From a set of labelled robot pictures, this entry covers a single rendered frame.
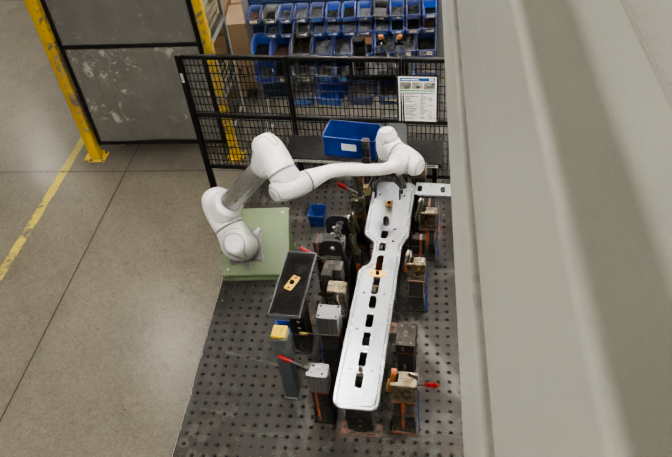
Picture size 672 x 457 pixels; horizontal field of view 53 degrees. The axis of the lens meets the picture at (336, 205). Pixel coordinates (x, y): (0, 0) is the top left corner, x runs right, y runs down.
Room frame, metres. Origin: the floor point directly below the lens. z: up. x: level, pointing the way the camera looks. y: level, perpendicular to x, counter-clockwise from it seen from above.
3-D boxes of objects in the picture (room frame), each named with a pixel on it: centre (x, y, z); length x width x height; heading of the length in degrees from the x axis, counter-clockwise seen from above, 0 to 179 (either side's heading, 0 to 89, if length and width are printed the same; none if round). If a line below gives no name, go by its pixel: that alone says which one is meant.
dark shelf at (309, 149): (3.04, -0.19, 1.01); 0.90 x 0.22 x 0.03; 75
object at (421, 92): (3.08, -0.51, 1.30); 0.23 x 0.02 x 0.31; 75
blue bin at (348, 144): (3.05, -0.14, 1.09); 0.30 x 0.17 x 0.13; 70
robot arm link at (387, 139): (2.56, -0.28, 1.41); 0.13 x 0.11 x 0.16; 33
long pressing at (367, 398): (2.09, -0.16, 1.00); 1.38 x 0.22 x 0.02; 165
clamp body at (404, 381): (1.50, -0.19, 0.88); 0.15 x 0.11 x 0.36; 75
